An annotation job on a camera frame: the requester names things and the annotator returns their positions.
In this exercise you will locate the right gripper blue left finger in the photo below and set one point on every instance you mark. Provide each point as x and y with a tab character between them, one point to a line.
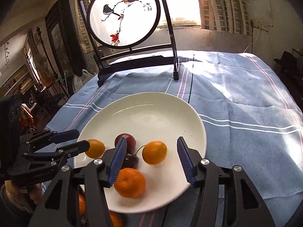
113	159

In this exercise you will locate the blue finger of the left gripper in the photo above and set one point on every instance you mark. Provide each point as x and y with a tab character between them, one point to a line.
58	138
74	149

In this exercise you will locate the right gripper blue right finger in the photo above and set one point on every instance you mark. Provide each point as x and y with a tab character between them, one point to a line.
190	159

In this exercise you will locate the dark red cherry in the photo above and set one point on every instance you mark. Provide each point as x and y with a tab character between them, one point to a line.
130	161

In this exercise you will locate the round orange fruit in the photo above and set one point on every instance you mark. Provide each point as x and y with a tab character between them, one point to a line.
96	149

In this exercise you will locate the dark red plum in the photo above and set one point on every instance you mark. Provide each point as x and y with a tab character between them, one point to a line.
130	140

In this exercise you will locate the large orange tangerine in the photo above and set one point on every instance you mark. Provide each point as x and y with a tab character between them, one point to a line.
130	183

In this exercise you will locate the small orange kumquat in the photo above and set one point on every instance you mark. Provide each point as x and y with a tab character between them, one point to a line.
154	152

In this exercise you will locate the small tangerine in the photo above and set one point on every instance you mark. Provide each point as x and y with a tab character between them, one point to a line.
117	219

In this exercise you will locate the person's left hand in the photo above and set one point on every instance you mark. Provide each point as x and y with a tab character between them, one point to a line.
24	199

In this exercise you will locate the white oval plate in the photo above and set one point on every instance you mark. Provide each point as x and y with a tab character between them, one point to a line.
150	116

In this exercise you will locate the black coat stand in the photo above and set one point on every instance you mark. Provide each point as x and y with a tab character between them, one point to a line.
55	74

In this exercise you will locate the white plastic bag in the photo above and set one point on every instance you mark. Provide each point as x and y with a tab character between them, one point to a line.
79	82

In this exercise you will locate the wooden bookshelf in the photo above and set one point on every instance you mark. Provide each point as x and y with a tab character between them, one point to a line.
19	81

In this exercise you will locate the blue striped tablecloth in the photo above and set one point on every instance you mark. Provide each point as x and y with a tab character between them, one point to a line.
250	118

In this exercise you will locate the black framed bird screen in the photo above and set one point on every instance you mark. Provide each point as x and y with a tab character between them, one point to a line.
116	28

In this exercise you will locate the left striped curtain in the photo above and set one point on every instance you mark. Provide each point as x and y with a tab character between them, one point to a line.
82	34

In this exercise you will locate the striped curtain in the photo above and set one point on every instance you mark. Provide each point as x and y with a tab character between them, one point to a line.
225	16
82	34

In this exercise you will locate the right striped curtain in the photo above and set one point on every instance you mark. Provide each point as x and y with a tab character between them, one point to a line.
225	16

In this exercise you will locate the dark framed wall painting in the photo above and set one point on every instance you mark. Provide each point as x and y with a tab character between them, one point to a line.
63	39

